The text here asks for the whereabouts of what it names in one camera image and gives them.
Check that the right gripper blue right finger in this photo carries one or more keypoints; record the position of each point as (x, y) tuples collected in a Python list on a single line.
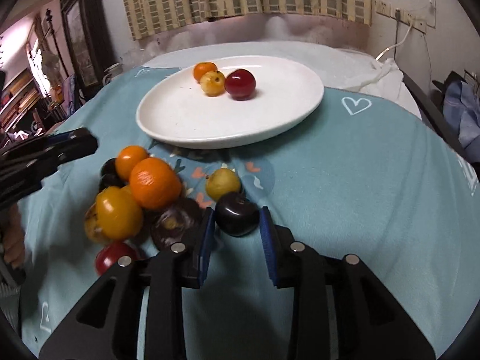
[(268, 234)]

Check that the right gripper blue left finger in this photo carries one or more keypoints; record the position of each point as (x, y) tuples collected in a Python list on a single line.
[(206, 244)]

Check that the dark purple plum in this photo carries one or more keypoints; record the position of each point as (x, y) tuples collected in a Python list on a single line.
[(236, 215)]

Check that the dark purple mangosteen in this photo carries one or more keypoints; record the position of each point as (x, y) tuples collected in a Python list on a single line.
[(171, 224)]

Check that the yellow-green round fruit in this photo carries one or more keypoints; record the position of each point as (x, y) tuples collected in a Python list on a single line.
[(221, 182)]

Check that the large orange tangerine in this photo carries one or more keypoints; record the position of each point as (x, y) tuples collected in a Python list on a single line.
[(154, 184)]

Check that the brown spotted pear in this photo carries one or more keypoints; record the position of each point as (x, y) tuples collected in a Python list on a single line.
[(92, 229)]

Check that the yellow-orange persimmon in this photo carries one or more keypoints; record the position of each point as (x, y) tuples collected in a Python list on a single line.
[(118, 215)]

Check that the small orange tangerine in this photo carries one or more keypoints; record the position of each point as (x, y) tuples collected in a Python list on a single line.
[(127, 159)]

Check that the yellow spotted longan fruit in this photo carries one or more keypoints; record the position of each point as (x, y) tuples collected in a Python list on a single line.
[(212, 83)]

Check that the small orange mandarin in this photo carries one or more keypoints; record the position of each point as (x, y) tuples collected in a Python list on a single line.
[(200, 69)]

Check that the person's left hand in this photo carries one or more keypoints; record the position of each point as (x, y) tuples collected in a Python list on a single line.
[(13, 240)]

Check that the teal heart-print blanket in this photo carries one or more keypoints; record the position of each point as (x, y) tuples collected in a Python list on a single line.
[(360, 175)]

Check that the white round plate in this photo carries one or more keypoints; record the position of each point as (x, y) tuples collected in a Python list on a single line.
[(176, 111)]

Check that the dark framed mirror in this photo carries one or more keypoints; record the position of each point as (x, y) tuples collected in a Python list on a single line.
[(88, 42)]

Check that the white towel cloth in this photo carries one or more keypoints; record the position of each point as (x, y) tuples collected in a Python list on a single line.
[(345, 69)]

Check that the blue clothes pile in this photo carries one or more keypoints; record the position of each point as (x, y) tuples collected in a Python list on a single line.
[(461, 111)]

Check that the white power strip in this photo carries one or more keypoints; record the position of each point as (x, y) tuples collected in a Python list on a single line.
[(406, 17)]

